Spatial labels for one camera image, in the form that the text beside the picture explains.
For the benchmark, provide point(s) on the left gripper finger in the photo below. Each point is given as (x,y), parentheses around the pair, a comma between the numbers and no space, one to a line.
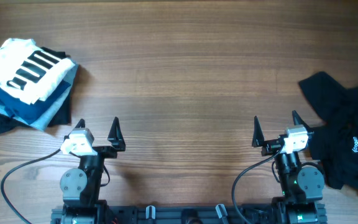
(80,124)
(115,136)

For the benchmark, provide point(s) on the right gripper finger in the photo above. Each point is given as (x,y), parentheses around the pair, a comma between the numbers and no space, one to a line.
(258,136)
(298,121)

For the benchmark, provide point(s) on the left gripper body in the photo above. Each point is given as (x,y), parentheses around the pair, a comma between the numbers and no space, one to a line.
(94,164)

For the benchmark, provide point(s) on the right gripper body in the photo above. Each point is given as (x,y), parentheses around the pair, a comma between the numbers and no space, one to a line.
(284,165)

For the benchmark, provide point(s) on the black polo shirt with logo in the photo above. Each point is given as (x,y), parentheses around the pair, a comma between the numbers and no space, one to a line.
(335,143)

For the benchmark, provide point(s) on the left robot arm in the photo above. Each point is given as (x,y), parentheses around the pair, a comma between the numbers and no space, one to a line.
(81,185)

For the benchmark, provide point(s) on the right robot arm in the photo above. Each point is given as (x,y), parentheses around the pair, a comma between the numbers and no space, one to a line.
(301,183)

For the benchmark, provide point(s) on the dark blue folded shirt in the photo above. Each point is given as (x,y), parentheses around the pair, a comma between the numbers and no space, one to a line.
(30,113)

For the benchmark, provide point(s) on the white shirt with black stripes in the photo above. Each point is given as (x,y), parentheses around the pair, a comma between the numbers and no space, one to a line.
(30,73)

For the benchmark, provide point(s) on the black folded shirt in stack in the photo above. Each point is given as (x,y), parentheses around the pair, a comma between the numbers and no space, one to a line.
(5,124)

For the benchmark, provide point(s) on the light blue folded shirt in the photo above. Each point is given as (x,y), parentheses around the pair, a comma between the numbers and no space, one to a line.
(58,113)

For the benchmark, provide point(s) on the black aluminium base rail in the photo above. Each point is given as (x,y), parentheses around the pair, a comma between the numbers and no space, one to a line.
(254,213)

